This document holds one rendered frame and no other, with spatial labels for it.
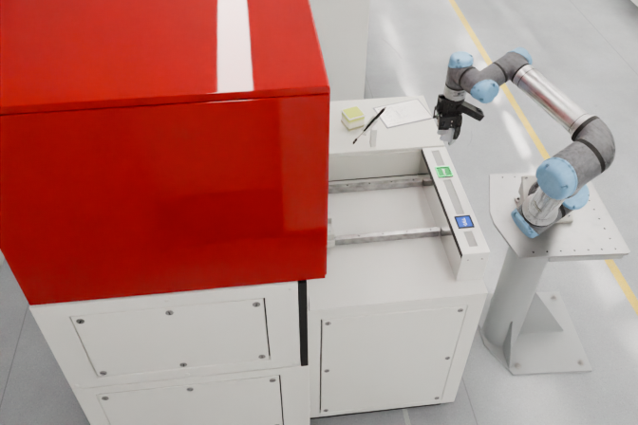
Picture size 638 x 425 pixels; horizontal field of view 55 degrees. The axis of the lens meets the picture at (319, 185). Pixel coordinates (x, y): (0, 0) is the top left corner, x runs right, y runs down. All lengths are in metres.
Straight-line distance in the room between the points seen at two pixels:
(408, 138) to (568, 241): 0.71
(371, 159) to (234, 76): 1.26
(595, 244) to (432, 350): 0.71
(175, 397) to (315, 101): 1.15
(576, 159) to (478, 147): 2.27
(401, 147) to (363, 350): 0.78
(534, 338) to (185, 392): 1.73
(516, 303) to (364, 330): 0.84
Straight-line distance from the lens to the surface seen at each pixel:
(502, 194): 2.53
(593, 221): 2.54
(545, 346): 3.12
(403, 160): 2.47
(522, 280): 2.68
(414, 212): 2.38
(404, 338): 2.28
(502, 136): 4.20
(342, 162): 2.42
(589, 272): 3.51
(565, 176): 1.80
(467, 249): 2.09
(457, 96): 2.10
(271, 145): 1.29
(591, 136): 1.88
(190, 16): 1.48
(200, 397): 2.06
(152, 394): 2.04
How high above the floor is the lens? 2.49
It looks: 43 degrees down
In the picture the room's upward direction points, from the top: straight up
